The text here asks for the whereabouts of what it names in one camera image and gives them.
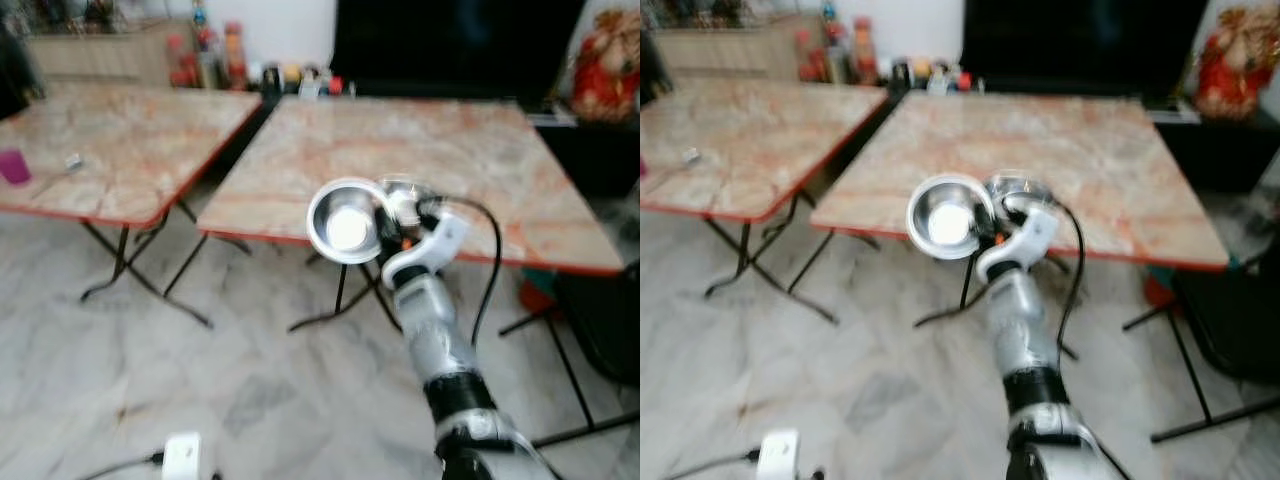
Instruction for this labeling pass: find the small steel cup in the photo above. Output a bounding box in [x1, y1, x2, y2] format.
[990, 172, 1053, 209]
[383, 177, 433, 217]

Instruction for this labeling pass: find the shiny steel bowl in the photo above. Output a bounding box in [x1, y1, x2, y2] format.
[306, 178, 397, 266]
[906, 174, 997, 262]

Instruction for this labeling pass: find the marble-top folding table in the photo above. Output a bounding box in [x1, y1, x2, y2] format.
[196, 95, 627, 337]
[810, 90, 1231, 331]
[640, 78, 890, 326]
[0, 82, 264, 330]

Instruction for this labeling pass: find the orange and green item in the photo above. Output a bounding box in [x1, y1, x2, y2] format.
[1143, 268, 1183, 309]
[518, 268, 559, 315]

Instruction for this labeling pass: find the black television screen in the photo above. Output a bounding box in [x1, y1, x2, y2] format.
[960, 0, 1212, 103]
[330, 0, 588, 107]

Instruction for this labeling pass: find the orange bottle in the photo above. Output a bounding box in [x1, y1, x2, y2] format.
[851, 17, 879, 87]
[222, 22, 250, 92]

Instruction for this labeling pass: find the black television stand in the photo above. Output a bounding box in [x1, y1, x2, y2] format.
[528, 100, 641, 198]
[1150, 98, 1280, 197]

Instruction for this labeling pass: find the black metal chair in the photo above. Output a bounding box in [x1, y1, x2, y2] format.
[498, 258, 641, 448]
[1123, 248, 1280, 444]

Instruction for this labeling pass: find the tall bottle with blue cap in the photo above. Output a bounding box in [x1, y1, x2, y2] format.
[822, 2, 851, 86]
[194, 5, 222, 91]

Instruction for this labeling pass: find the red jar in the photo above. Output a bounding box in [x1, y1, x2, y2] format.
[794, 28, 825, 83]

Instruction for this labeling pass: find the red and gold figure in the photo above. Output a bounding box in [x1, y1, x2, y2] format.
[569, 5, 641, 124]
[1192, 5, 1280, 122]

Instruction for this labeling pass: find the dark chair back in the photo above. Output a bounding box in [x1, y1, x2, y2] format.
[640, 28, 674, 107]
[0, 18, 47, 119]

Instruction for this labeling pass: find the light wooden cabinet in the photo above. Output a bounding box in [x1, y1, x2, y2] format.
[648, 14, 827, 83]
[25, 18, 197, 88]

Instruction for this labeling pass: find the pink plastic cup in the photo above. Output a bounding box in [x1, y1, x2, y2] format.
[0, 149, 33, 187]

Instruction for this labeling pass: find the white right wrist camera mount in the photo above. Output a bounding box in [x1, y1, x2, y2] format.
[977, 203, 1062, 285]
[381, 208, 472, 292]

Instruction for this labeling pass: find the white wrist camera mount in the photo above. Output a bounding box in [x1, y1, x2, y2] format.
[756, 429, 802, 480]
[160, 431, 207, 480]
[977, 203, 1062, 285]
[381, 208, 472, 292]

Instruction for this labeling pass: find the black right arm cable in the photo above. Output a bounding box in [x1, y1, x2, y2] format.
[1005, 192, 1087, 351]
[418, 196, 504, 347]

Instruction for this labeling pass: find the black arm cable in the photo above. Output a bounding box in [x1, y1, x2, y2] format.
[74, 452, 166, 480]
[418, 196, 504, 347]
[1005, 192, 1087, 351]
[664, 449, 761, 480]

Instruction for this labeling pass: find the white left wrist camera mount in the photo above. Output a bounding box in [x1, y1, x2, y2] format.
[160, 431, 207, 480]
[756, 429, 802, 480]

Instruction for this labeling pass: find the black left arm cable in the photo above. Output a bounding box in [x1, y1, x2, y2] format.
[74, 452, 166, 480]
[664, 449, 761, 480]

